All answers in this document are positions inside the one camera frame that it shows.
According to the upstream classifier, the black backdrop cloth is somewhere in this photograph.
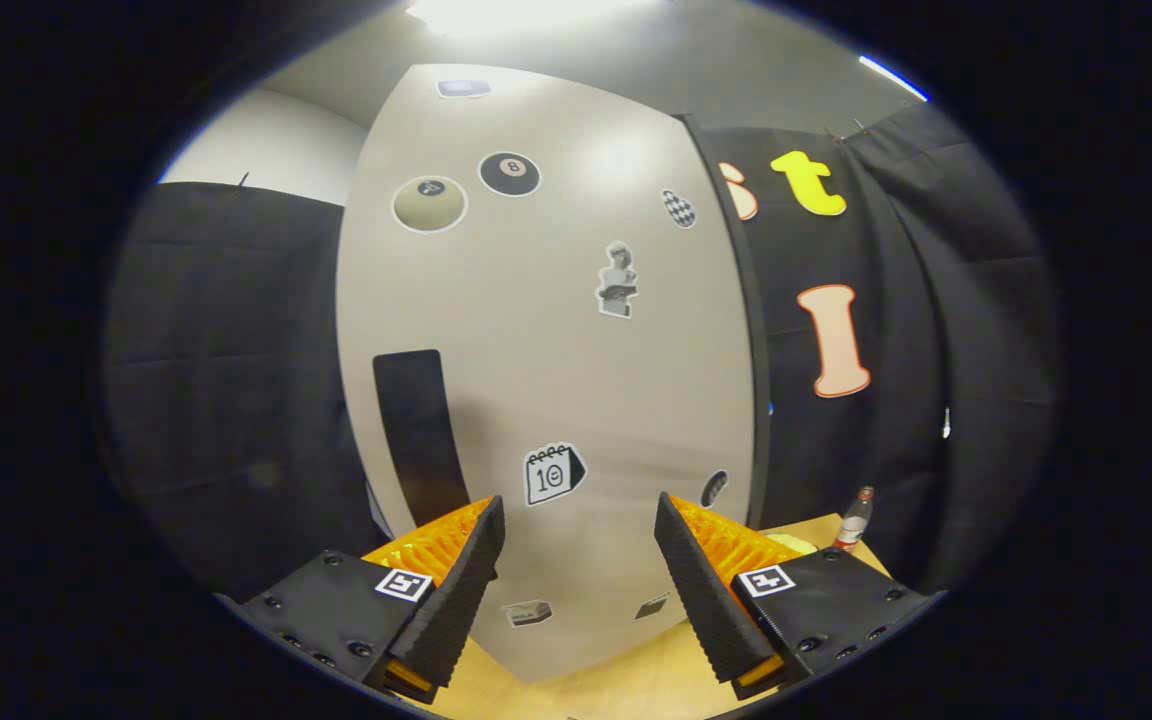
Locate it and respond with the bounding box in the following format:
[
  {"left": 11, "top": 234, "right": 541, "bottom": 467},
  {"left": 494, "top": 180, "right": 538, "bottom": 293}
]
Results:
[{"left": 101, "top": 100, "right": 1067, "bottom": 601}]

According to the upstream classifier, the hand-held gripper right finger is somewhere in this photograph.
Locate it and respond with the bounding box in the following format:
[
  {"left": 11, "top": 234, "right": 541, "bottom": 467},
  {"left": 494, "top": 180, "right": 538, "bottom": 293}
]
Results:
[{"left": 653, "top": 491, "right": 944, "bottom": 703}]

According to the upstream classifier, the clear plastic water bottle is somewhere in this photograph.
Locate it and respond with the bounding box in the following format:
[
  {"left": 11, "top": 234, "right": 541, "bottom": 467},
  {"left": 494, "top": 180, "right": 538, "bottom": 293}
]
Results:
[{"left": 834, "top": 486, "right": 875, "bottom": 553}]

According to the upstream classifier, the black door handle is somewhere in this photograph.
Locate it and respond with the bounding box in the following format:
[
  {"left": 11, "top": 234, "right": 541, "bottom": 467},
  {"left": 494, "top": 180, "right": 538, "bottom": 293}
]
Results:
[{"left": 373, "top": 349, "right": 472, "bottom": 531}]

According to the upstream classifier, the large ceiling light panel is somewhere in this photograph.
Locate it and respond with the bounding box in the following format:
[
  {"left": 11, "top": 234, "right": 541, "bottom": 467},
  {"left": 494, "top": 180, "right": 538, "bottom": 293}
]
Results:
[{"left": 406, "top": 0, "right": 662, "bottom": 36}]

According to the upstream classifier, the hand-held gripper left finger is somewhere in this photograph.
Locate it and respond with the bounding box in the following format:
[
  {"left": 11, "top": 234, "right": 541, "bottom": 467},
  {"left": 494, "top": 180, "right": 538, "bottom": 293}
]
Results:
[{"left": 239, "top": 495, "right": 507, "bottom": 705}]

